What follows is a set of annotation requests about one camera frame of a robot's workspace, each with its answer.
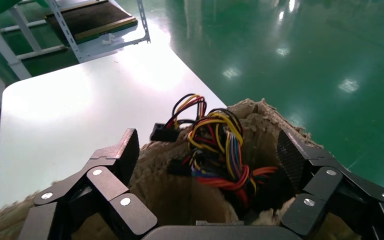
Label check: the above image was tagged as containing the brown board with dark mat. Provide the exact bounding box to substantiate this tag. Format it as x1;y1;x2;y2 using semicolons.
44;0;138;46

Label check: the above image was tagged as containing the worn cardboard divider box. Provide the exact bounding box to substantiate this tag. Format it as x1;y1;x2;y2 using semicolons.
0;98;362;240

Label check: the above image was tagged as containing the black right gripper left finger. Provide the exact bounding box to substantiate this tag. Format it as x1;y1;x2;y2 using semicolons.
18;128;158;240

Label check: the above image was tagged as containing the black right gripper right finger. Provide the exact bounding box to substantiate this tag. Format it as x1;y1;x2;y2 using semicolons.
276;129;384;240

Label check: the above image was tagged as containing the grey perforated metal rack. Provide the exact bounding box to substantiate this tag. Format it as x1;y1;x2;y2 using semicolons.
44;0;151;64

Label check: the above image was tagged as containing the grey power supply with cables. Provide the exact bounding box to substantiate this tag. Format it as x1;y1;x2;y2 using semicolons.
149;93;279;213

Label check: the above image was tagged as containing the white table leg frame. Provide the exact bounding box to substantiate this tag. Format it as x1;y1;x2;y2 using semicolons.
0;4;69;80

